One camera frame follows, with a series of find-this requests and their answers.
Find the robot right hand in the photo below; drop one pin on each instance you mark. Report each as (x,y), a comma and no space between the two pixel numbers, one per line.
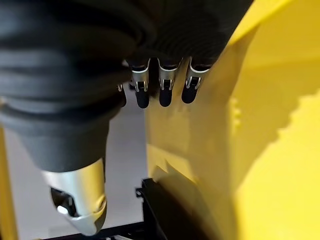
(62,75)

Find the yellow metal shelf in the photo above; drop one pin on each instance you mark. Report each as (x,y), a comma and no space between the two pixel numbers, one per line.
(250,140)

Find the yellow shelf post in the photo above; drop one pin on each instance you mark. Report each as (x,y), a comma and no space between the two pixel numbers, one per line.
(7,187)

